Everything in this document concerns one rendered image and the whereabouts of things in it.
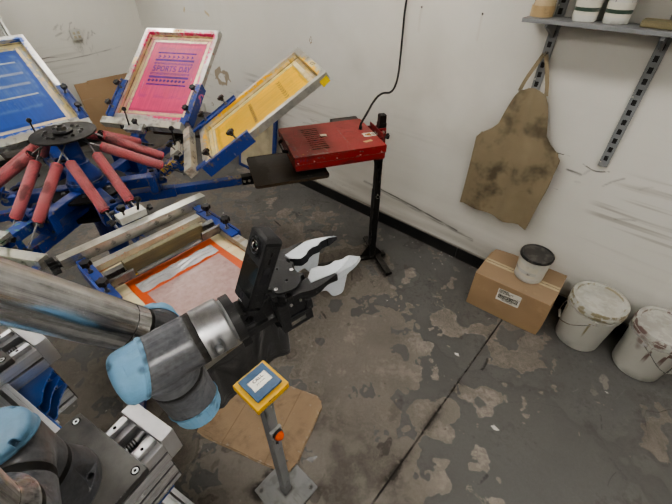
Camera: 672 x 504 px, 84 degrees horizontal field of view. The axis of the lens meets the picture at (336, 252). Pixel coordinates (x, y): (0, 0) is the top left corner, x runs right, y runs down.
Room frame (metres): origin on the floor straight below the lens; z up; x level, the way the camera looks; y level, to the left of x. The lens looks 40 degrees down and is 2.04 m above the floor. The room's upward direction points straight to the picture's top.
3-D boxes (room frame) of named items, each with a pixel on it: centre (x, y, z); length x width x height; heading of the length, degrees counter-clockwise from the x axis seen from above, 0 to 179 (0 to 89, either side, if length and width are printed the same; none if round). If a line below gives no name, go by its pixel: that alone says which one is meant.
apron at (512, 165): (2.20, -1.13, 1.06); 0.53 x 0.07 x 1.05; 48
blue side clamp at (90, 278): (1.06, 0.95, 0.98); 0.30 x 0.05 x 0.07; 48
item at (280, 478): (0.64, 0.24, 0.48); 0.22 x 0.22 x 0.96; 48
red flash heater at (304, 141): (2.25, 0.02, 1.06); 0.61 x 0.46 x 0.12; 108
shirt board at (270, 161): (2.02, 0.73, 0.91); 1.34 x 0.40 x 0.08; 108
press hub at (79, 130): (1.81, 1.37, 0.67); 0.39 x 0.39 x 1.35
